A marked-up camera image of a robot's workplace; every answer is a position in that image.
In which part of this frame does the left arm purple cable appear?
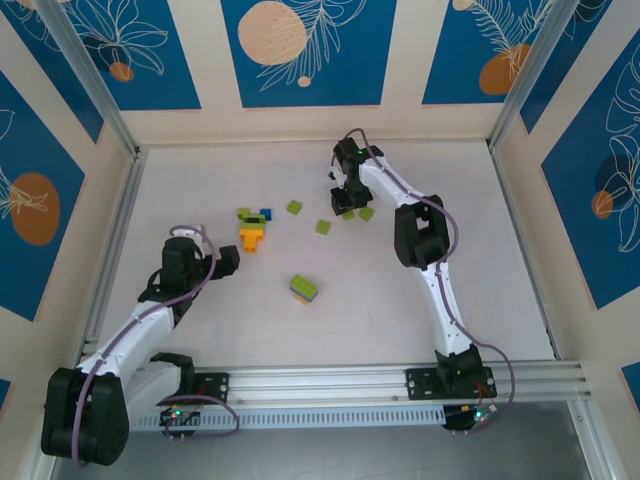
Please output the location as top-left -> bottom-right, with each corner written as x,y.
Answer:
72,224 -> 240,469

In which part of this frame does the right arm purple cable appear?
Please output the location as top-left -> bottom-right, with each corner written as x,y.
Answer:
329,127 -> 516,414

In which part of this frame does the long aluminium mounting rail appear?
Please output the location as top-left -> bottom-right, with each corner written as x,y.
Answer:
42,359 -> 596,414

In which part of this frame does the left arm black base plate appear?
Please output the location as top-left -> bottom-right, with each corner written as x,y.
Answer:
149,370 -> 231,406

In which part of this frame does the small green circuit board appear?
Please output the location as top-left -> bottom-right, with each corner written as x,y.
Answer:
442,403 -> 499,434
159,404 -> 201,441

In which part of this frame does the grey slotted cable duct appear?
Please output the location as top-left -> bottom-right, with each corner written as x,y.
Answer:
127,404 -> 446,432

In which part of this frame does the green long lego brick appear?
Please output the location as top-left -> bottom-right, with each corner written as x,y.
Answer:
288,273 -> 320,297
237,206 -> 270,232

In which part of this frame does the grey metal panel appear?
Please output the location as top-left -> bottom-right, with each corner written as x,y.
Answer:
49,399 -> 599,480

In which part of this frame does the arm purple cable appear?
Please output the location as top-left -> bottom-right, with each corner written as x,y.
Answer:
329,127 -> 516,414
72,224 -> 240,469

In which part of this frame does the aluminium frame bar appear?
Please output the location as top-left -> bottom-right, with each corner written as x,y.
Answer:
487,142 -> 561,361
74,149 -> 147,371

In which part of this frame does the aluminium frame post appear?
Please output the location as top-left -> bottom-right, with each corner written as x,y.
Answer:
487,0 -> 589,154
567,399 -> 621,480
34,0 -> 147,161
14,399 -> 56,480

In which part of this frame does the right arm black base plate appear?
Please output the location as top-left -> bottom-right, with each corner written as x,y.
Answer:
405,367 -> 496,402

